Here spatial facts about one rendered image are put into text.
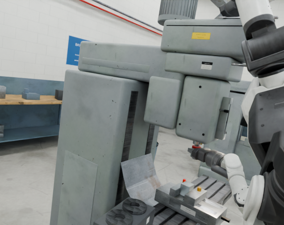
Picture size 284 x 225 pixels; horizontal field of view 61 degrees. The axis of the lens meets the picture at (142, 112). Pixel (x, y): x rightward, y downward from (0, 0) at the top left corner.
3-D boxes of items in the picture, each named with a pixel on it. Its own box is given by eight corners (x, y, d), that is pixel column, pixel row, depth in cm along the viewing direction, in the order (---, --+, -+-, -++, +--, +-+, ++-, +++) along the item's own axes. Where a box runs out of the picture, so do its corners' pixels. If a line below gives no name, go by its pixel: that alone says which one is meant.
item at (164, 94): (191, 126, 144) (199, 82, 140) (171, 130, 124) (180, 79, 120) (164, 119, 154) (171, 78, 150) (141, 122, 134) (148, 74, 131)
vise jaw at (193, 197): (206, 197, 132) (207, 190, 131) (194, 206, 120) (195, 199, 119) (196, 193, 135) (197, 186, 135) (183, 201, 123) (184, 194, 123)
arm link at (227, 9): (222, 19, 112) (245, 2, 103) (216, 2, 114) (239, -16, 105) (236, 26, 119) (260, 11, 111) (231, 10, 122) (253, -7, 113)
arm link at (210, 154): (210, 144, 129) (228, 151, 120) (206, 161, 131) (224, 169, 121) (192, 144, 123) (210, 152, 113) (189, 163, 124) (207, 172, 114)
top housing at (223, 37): (265, 65, 120) (273, 31, 118) (255, 57, 99) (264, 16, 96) (181, 57, 147) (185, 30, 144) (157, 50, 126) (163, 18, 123)
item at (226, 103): (224, 139, 122) (233, 97, 119) (222, 140, 119) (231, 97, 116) (217, 137, 124) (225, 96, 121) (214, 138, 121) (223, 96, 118)
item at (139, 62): (197, 89, 139) (204, 54, 136) (179, 87, 121) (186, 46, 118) (99, 73, 185) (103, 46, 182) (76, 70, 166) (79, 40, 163)
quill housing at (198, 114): (221, 140, 132) (233, 81, 127) (207, 146, 115) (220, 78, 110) (189, 131, 142) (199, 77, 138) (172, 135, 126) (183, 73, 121)
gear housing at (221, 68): (241, 83, 126) (245, 63, 125) (227, 79, 107) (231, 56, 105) (183, 75, 145) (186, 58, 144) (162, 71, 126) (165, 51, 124)
